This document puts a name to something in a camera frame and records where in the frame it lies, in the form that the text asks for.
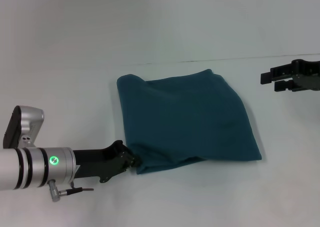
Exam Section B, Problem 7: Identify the left arm gripper cable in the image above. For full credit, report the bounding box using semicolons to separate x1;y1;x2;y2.
47;178;95;203

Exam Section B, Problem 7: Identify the teal blue t-shirt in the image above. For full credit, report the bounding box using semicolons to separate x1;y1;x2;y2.
116;68;263;175

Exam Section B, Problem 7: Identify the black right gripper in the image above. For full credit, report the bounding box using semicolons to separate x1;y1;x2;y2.
260;58;320;93

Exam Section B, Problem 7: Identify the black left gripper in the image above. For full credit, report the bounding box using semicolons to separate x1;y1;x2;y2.
72;140;141;184

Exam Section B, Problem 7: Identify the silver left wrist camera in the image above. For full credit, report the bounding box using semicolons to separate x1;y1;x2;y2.
2;106;45;150

